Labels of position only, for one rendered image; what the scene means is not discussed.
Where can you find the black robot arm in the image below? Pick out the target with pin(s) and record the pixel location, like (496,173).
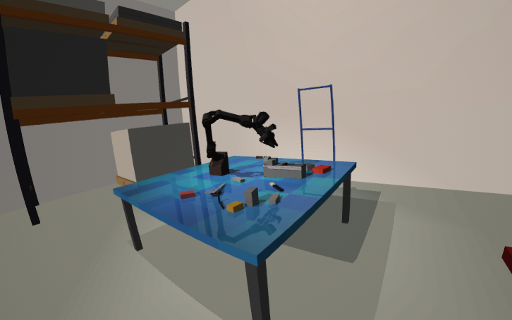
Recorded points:
(244,120)

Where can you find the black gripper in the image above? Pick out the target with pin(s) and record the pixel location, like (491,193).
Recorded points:
(267,137)

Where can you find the orange-brown rectangular block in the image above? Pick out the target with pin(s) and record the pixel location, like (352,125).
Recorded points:
(234,206)

